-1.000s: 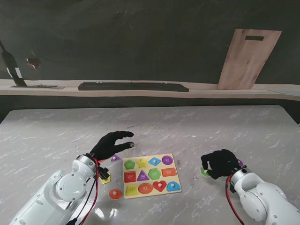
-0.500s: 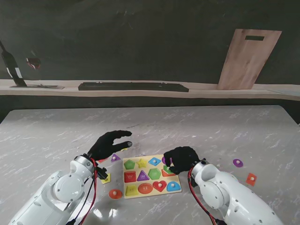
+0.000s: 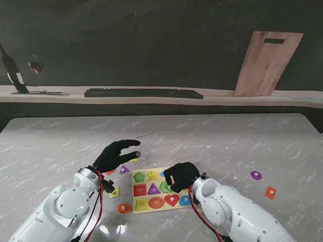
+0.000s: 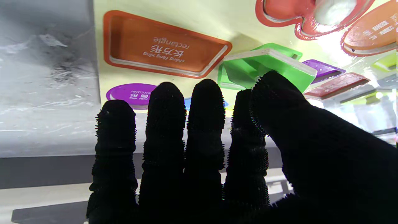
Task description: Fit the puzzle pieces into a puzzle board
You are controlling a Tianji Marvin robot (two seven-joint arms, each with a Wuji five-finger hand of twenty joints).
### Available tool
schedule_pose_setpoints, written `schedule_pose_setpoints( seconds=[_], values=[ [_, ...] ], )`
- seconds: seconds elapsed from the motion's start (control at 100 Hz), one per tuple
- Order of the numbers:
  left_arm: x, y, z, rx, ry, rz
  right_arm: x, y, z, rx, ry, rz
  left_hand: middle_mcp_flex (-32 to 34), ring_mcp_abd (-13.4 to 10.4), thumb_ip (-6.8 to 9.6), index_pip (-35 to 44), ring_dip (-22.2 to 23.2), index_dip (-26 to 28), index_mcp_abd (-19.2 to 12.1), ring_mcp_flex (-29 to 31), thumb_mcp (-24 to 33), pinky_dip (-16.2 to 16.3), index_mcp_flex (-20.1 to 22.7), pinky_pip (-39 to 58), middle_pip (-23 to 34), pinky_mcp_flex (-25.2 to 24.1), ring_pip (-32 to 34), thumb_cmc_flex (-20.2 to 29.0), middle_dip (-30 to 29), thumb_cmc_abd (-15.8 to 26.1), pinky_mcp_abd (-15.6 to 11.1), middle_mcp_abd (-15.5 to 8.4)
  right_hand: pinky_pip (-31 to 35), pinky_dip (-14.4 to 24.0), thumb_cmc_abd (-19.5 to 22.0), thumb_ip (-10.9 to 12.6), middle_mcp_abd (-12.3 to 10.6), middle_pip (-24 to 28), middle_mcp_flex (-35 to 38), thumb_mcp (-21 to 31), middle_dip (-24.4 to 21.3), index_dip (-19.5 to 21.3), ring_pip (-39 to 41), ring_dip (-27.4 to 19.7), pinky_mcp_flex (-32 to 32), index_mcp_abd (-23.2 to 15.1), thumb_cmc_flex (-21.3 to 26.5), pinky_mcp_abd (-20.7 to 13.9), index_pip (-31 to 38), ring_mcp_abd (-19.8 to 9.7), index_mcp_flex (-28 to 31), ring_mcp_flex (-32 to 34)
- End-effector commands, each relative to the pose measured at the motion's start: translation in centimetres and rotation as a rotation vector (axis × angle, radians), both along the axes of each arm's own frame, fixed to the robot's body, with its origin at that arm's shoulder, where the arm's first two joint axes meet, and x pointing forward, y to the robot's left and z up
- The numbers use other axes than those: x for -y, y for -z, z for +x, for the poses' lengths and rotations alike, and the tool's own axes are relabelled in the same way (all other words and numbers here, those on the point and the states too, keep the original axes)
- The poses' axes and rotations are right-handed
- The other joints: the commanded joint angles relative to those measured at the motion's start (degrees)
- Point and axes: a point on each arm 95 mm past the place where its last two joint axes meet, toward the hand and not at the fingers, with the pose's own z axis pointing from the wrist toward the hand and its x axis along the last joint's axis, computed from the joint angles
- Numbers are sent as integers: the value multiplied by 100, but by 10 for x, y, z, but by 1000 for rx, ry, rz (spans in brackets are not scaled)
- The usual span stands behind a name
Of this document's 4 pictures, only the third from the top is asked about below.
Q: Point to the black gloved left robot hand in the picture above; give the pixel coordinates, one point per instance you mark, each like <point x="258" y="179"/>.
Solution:
<point x="108" y="157"/>

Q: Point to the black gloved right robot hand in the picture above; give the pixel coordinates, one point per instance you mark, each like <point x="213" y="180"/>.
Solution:
<point x="184" y="174"/>

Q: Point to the blue diamond puzzle piece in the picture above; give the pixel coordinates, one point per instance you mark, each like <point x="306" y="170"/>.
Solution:
<point x="162" y="174"/>

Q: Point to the green hexagon puzzle piece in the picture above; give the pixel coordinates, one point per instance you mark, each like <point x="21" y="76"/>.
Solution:
<point x="164" y="187"/>

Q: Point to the blue semicircle puzzle piece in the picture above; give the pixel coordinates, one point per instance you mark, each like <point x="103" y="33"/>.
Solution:
<point x="185" y="201"/>

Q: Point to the red heart puzzle piece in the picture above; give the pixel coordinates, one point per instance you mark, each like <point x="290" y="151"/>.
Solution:
<point x="172" y="200"/>

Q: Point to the wooden shape puzzle board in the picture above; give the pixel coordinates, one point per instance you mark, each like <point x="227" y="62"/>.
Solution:
<point x="151" y="189"/>

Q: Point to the purple circle puzzle piece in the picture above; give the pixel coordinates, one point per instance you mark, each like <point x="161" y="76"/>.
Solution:
<point x="256" y="175"/>

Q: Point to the orange rectangle puzzle piece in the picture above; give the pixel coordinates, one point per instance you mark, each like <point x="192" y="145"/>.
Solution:
<point x="271" y="192"/>

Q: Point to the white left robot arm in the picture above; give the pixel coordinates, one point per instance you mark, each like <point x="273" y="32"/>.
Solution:
<point x="55" y="211"/>

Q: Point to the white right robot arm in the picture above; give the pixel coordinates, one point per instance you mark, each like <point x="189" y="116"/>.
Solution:
<point x="234" y="209"/>

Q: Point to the red square puzzle piece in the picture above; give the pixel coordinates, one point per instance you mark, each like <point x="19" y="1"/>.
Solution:
<point x="110" y="172"/>

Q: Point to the purple triangle puzzle piece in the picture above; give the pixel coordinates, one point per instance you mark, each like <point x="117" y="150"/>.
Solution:
<point x="124" y="170"/>

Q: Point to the yellow trapezoid puzzle piece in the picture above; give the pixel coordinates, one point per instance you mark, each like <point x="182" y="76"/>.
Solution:
<point x="114" y="193"/>

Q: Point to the orange oval puzzle piece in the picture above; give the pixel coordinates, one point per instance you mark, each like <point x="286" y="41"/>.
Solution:
<point x="124" y="209"/>

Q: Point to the wooden cutting board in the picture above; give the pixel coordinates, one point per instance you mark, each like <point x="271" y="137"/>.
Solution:
<point x="267" y="65"/>

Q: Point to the long black tray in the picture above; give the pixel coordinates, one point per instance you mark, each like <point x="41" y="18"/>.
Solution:
<point x="143" y="93"/>

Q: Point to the light wooden shelf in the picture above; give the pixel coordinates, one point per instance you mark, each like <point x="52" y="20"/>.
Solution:
<point x="50" y="97"/>

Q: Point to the wine glass with red wine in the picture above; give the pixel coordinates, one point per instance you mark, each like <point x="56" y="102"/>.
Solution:
<point x="36" y="67"/>

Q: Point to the dark wine bottle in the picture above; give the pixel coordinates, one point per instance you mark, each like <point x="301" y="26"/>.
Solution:
<point x="12" y="70"/>

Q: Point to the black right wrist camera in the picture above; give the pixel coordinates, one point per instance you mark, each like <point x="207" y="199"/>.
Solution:
<point x="194" y="199"/>

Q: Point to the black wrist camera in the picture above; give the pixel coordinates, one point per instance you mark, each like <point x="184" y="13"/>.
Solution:
<point x="108" y="186"/>
<point x="194" y="199"/>

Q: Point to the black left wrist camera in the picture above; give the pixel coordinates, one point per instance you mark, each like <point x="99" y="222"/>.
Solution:
<point x="108" y="186"/>

